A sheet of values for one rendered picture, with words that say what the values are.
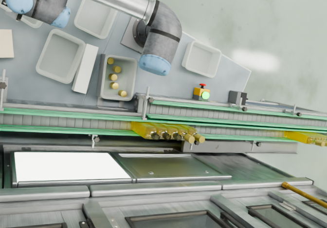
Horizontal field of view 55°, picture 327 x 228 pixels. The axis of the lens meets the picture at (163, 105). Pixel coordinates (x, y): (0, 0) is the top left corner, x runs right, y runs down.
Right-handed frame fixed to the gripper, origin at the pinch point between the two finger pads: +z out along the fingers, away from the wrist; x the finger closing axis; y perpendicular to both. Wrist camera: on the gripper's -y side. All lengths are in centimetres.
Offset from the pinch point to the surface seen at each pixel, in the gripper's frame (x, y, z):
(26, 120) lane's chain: 46.9, -16.6, -0.6
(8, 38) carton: 16.5, 1.1, 8.4
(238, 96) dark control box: -1, -130, 9
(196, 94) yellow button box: 8, -103, 13
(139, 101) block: 22, -65, 2
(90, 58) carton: 11.2, -35.2, 10.5
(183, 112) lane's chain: 20, -93, 3
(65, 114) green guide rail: 37.5, -30.2, -8.0
